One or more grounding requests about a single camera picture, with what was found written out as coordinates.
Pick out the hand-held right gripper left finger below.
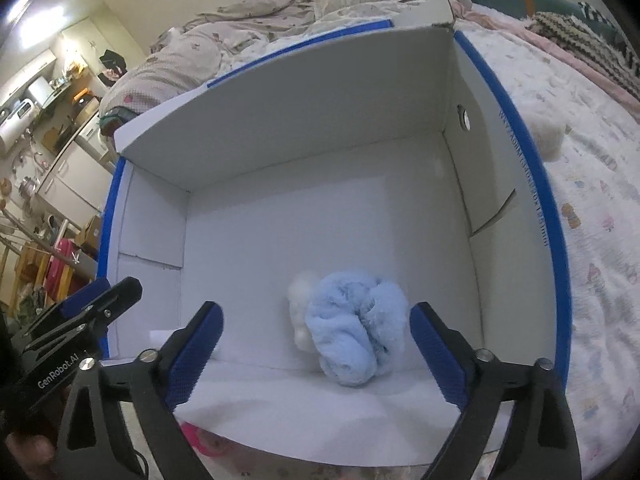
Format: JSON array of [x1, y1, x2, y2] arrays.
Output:
[[52, 301, 224, 480]]

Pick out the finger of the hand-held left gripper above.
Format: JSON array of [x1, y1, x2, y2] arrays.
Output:
[[15, 276, 143, 361]]

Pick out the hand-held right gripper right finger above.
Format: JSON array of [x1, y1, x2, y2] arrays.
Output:
[[409, 302, 583, 480]]

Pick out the light blue fluffy scrunchie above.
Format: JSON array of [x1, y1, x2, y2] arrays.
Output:
[[305, 271, 412, 388]]

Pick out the white cardboard box blue edges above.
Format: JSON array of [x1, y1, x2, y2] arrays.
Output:
[[97, 0, 573, 466]]

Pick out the white fluffy scrunchie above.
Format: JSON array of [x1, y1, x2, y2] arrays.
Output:
[[527, 110, 568, 163]]

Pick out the person's left hand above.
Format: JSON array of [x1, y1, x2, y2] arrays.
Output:
[[2, 435, 56, 480]]

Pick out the white kitchen cabinet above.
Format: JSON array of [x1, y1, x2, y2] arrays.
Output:
[[35, 110, 116, 216]]

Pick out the white kitchen appliance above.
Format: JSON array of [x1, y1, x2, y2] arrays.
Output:
[[0, 97, 41, 156]]

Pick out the white printed bed sheet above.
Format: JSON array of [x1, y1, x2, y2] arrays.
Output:
[[450, 5, 640, 480]]

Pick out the black hanging clothing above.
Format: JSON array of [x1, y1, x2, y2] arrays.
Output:
[[97, 49, 132, 86]]

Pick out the pink blanket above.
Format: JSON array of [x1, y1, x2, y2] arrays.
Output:
[[450, 2, 640, 121]]

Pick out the striped knitted blanket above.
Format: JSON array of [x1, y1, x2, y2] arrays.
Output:
[[530, 10, 640, 101]]

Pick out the black white striped cloth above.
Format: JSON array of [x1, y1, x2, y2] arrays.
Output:
[[580, 2, 621, 26]]

